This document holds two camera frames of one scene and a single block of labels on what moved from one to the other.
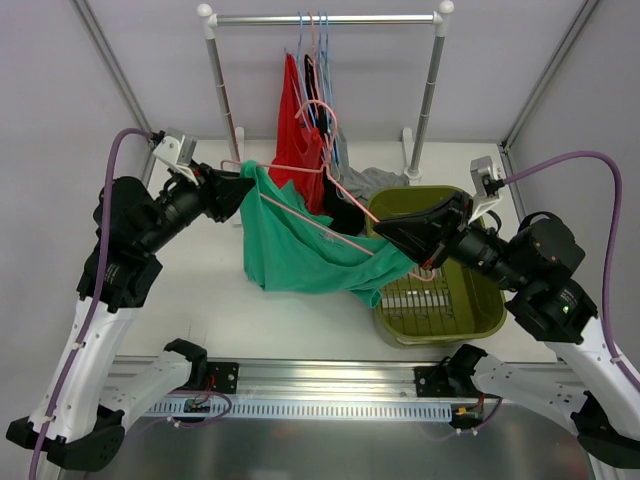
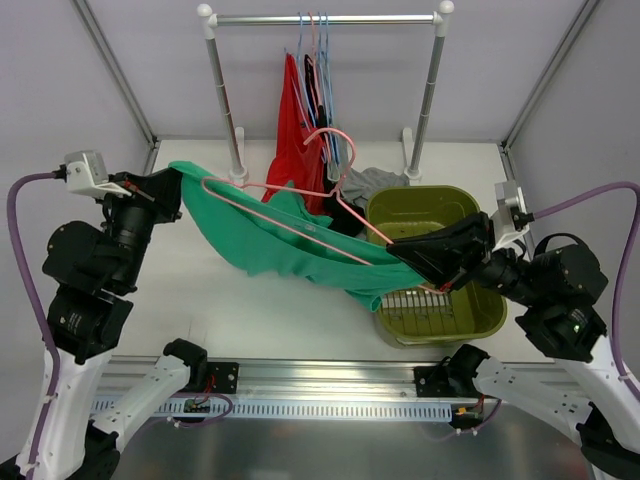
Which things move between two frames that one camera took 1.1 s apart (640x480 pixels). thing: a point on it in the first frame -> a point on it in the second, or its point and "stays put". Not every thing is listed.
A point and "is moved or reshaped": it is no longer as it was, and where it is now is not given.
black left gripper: [210, 191] -> [161, 195]
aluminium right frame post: [584, 13] stays put
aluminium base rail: [335, 379] stays put
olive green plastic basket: [433, 306] stays put
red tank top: [298, 159] stays put
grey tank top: [360, 186] stays put
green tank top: [289, 245] is moved or reshaped
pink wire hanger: [268, 199] -> [337, 193]
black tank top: [345, 212] stays put
